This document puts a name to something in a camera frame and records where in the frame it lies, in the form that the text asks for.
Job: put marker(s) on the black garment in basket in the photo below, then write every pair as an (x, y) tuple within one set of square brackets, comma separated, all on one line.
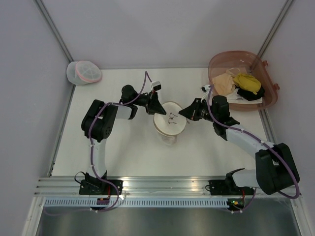
[(250, 96)]

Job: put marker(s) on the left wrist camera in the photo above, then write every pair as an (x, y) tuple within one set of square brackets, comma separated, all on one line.
[(155, 86)]

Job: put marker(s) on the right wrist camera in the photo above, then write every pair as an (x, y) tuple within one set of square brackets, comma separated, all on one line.
[(206, 88)]

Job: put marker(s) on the white pink-trimmed mesh laundry bag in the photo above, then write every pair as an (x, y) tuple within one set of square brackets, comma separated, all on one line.
[(83, 72)]

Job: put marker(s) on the beige bra in basket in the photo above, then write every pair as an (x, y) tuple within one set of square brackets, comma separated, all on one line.
[(224, 83)]

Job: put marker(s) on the translucent pink plastic basket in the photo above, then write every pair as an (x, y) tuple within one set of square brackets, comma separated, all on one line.
[(235, 62)]

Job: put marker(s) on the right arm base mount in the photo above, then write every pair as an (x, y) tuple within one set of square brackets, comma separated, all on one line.
[(224, 187)]

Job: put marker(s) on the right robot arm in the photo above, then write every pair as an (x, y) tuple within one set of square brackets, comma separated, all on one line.
[(275, 169)]

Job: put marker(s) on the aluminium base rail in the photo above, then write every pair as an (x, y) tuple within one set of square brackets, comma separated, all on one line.
[(65, 186)]

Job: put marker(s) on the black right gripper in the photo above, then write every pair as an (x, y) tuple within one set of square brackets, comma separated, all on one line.
[(191, 111)]

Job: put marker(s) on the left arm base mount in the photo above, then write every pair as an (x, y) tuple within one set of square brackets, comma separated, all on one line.
[(90, 185)]

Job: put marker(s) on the aluminium frame post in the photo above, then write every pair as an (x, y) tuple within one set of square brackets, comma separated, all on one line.
[(275, 26), (53, 28)]

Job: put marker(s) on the left aluminium frame post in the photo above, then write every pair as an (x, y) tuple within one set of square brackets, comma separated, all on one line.
[(53, 28)]

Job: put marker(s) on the white garment in basket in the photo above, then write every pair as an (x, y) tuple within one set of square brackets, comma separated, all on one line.
[(237, 99)]

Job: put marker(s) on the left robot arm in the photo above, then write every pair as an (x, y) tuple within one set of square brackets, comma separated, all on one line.
[(99, 120)]

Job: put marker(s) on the yellow garment in basket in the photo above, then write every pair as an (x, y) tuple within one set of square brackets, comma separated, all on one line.
[(247, 82)]

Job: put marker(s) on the white slotted cable duct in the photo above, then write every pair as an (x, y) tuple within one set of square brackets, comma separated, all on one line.
[(136, 202)]

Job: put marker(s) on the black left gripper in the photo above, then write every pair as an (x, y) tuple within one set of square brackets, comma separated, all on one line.
[(152, 104)]

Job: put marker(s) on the beige round mesh laundry bag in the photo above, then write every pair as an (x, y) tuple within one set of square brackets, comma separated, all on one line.
[(170, 125)]

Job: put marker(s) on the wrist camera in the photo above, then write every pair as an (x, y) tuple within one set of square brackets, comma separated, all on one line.
[(155, 86), (206, 88)]

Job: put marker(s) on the right aluminium frame post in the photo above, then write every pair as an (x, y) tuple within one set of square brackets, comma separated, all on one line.
[(275, 26)]

